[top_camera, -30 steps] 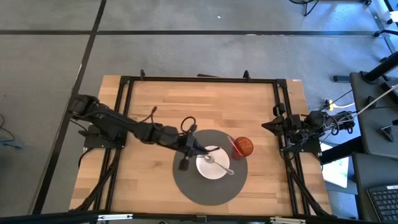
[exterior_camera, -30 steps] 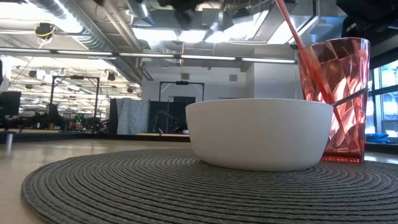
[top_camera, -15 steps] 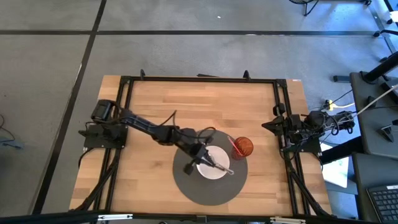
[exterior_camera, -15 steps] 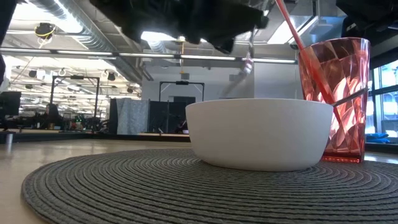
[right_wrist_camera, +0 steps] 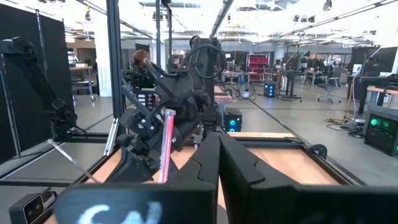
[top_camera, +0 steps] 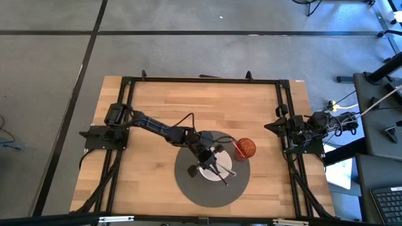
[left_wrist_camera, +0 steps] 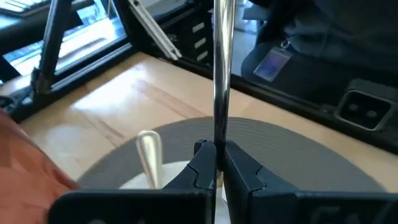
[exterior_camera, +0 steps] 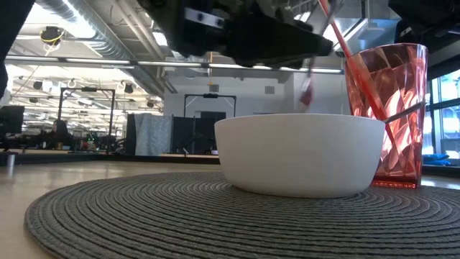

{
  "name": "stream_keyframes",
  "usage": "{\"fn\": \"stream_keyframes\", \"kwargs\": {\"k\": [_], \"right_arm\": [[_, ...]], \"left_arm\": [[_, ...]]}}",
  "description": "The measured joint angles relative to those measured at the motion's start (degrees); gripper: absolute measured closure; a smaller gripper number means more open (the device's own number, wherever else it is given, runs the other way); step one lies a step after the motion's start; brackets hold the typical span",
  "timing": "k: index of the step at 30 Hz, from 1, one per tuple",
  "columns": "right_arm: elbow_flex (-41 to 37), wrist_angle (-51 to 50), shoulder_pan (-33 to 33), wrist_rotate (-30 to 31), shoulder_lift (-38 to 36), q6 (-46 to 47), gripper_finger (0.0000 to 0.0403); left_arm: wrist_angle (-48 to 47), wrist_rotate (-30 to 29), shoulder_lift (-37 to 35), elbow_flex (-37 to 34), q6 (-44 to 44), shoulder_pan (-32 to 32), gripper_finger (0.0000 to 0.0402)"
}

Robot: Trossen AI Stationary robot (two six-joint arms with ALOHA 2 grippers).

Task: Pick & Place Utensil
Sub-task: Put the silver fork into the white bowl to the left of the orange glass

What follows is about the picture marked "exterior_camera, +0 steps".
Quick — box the red drinking straw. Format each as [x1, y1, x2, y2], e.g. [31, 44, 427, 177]
[317, 0, 398, 147]

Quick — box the grey cloth cover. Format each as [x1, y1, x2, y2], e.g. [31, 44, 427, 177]
[133, 113, 173, 156]

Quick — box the black partition panel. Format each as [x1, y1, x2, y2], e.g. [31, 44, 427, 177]
[172, 111, 221, 155]

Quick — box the black gantry frame with camera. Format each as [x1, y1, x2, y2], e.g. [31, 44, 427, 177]
[183, 93, 237, 119]

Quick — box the red faceted plastic tumbler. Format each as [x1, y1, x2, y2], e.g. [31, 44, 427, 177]
[344, 42, 429, 189]

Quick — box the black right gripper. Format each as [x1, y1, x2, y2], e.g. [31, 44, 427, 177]
[387, 0, 460, 45]

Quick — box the black gantry frame with lamps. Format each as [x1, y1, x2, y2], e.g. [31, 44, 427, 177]
[55, 87, 116, 152]

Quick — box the white bowl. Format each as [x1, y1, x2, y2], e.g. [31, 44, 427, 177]
[214, 113, 386, 199]

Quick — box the blue cushion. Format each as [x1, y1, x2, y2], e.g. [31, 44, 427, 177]
[422, 153, 452, 166]

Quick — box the dark computer monitor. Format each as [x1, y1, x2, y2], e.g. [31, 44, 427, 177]
[0, 105, 25, 136]

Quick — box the window with dark frame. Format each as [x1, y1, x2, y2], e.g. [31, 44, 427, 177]
[422, 68, 460, 159]

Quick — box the long ceiling light bar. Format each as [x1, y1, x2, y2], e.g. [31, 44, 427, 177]
[5, 55, 343, 75]

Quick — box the silver metal post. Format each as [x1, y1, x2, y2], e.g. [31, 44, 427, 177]
[3, 151, 19, 177]

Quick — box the silver fork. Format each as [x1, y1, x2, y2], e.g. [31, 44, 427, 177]
[383, 101, 427, 124]

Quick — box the grey round woven placemat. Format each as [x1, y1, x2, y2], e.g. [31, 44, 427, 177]
[24, 171, 460, 259]

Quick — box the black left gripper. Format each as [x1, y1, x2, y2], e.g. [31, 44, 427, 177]
[138, 0, 334, 70]

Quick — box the large sheet-metal duct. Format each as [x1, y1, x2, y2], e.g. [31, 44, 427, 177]
[294, 0, 402, 55]

